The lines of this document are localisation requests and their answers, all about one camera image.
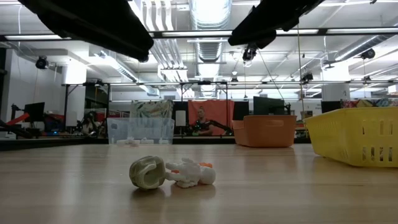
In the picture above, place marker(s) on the clear plastic bin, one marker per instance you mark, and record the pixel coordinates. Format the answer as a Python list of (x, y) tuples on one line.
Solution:
[(140, 130)]

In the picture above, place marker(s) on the black background rig frame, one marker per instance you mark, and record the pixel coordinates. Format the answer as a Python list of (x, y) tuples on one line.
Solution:
[(199, 83)]

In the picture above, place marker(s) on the small white skeleton piece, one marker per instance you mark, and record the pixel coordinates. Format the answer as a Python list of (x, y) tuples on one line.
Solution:
[(133, 142), (189, 174), (146, 141), (163, 142)]

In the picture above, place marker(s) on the silver ventilation duct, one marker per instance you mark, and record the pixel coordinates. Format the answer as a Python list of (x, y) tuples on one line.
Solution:
[(211, 18)]

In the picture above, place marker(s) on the yellow plastic basket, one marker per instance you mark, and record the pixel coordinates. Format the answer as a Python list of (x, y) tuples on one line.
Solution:
[(342, 124)]

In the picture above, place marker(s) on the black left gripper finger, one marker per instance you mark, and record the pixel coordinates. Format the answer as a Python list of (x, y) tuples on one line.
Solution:
[(127, 31)]

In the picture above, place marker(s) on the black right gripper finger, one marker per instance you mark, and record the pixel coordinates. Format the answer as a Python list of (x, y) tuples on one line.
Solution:
[(248, 31)]

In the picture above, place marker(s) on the black overhead gantry beam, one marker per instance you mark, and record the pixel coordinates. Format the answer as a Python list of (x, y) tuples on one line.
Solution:
[(157, 35)]

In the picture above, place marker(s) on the small beige plastic skull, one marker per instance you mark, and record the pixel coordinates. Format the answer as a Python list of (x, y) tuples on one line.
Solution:
[(146, 174)]

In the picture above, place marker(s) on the person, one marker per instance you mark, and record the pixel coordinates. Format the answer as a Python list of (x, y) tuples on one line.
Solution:
[(202, 122), (90, 123)]

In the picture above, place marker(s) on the brown cardboard box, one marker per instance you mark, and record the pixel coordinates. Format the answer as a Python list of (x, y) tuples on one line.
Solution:
[(306, 114)]

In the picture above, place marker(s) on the black background robot arm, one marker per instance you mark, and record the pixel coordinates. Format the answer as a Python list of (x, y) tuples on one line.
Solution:
[(222, 126)]

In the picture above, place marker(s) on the black computer monitor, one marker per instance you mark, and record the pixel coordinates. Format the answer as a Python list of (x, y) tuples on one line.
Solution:
[(241, 110), (269, 105), (33, 112), (331, 106)]

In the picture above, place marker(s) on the orange plastic bin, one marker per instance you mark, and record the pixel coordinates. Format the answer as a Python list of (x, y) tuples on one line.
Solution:
[(273, 130)]

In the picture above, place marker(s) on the white sign board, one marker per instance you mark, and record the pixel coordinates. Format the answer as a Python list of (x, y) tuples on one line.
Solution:
[(180, 118)]

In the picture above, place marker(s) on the red backdrop cloth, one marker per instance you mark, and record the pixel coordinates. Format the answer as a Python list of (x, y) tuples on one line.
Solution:
[(220, 109)]

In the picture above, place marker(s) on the LED light bar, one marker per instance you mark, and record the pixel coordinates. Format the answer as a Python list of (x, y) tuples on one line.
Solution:
[(31, 37), (199, 33), (360, 30), (298, 31)]

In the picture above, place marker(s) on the patterned hanging cloth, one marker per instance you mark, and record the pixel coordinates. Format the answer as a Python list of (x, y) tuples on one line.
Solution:
[(151, 109)]

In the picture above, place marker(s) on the colourful patchwork quilt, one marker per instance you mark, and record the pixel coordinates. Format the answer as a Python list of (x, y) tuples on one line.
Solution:
[(367, 103)]

